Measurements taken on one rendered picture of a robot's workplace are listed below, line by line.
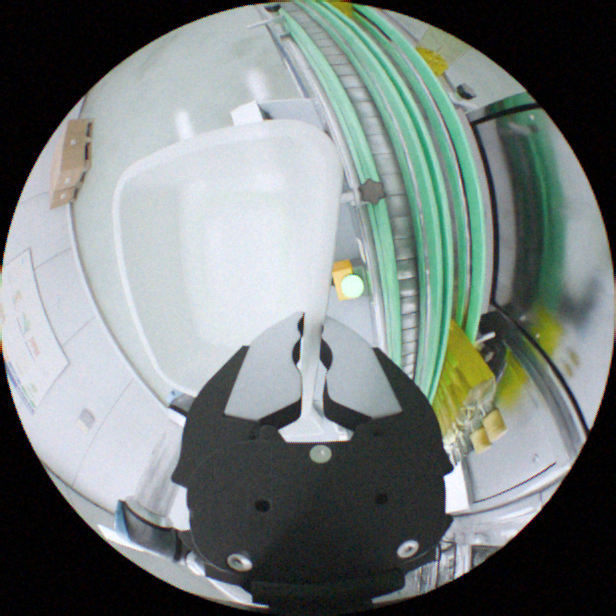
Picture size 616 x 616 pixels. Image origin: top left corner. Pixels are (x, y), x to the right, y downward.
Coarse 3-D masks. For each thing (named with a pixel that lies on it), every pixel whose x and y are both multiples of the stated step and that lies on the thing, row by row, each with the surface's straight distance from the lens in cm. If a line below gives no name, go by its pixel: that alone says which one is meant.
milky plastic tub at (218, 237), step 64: (256, 128) 11; (128, 192) 19; (192, 192) 21; (256, 192) 17; (320, 192) 9; (128, 256) 19; (192, 256) 22; (256, 256) 18; (320, 256) 9; (192, 320) 26; (256, 320) 21; (320, 320) 11; (192, 384) 23
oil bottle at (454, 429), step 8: (440, 384) 49; (440, 392) 48; (440, 400) 49; (440, 408) 50; (448, 408) 46; (448, 416) 46; (448, 424) 47; (456, 424) 44; (448, 432) 48; (456, 432) 45
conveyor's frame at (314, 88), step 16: (288, 48) 57; (304, 64) 47; (304, 80) 52; (320, 96) 40; (320, 112) 43; (336, 128) 37; (336, 144) 36; (352, 160) 35; (352, 176) 34; (352, 208) 39; (368, 224) 34; (368, 240) 35; (368, 256) 36; (384, 320) 41; (384, 336) 44; (384, 352) 47
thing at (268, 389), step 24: (264, 336) 10; (288, 336) 10; (264, 360) 9; (288, 360) 9; (240, 384) 8; (264, 384) 8; (288, 384) 8; (240, 408) 7; (264, 408) 7; (288, 408) 7
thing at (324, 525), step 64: (256, 448) 6; (320, 448) 6; (384, 448) 6; (192, 512) 6; (256, 512) 6; (320, 512) 6; (384, 512) 6; (256, 576) 6; (320, 576) 6; (384, 576) 6
